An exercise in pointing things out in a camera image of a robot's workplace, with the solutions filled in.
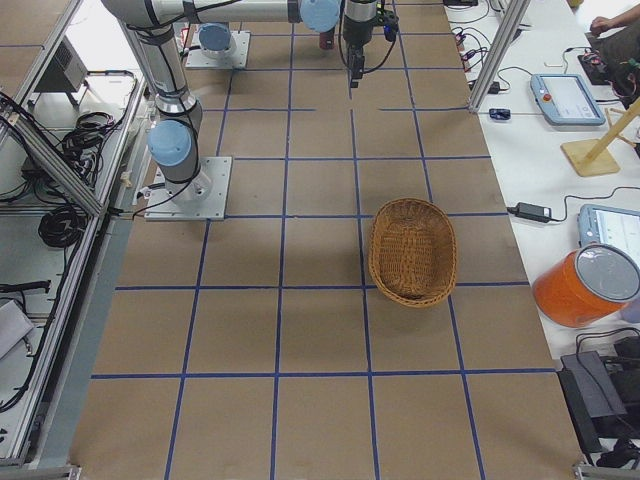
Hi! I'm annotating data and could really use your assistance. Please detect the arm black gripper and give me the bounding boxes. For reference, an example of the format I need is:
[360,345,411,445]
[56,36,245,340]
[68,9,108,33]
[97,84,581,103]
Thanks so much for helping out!
[342,0,399,89]

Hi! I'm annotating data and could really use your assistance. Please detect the dark red apple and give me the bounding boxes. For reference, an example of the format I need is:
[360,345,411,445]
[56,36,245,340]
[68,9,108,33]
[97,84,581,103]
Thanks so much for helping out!
[319,29,335,50]

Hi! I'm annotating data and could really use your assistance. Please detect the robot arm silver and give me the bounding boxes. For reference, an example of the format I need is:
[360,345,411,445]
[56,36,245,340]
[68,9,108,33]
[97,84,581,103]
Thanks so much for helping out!
[198,23,234,58]
[104,1,399,205]

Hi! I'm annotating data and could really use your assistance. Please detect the brown wicker basket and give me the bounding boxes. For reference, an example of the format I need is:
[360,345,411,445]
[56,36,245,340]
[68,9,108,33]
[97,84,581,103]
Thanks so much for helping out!
[368,198,458,308]

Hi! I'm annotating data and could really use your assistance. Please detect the small blue device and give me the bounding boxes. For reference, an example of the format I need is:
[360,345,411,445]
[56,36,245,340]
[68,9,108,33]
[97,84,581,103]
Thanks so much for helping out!
[488,108,511,121]

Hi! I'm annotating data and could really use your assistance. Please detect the blue teach pendant far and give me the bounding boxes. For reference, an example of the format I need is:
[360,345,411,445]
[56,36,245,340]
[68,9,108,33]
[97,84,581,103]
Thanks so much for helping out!
[530,74,605,126]

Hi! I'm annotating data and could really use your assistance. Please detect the blue teach pendant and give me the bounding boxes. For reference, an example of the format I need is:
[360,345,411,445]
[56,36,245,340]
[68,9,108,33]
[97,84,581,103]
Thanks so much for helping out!
[577,204,639,255]
[530,74,605,126]

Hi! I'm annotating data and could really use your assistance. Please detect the black power adapter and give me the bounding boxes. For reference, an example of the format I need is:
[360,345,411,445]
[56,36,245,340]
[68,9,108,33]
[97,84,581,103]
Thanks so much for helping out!
[507,202,552,223]

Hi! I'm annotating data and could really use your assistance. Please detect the wooden stand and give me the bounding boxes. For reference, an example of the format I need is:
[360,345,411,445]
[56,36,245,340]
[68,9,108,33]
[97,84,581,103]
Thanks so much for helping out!
[561,99,639,177]

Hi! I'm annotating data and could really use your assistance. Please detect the blue teach pendant near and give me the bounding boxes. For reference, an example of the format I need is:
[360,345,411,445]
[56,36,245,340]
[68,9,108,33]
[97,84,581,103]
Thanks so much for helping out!
[577,204,639,255]

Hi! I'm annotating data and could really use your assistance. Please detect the orange bucket grey lid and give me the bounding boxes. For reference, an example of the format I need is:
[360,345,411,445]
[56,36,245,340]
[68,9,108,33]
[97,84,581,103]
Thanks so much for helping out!
[533,243,639,328]

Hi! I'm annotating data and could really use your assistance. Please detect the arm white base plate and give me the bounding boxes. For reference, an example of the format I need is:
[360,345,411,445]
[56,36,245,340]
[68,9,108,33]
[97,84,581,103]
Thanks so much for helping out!
[143,156,233,221]
[186,28,251,70]

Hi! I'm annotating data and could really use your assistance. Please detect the aluminium frame post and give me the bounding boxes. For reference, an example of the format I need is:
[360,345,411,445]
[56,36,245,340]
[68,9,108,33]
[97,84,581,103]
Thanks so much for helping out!
[468,0,530,113]

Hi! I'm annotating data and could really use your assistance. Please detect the coiled black cables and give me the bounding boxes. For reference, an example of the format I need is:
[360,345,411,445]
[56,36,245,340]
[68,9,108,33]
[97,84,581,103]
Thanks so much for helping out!
[38,203,87,249]

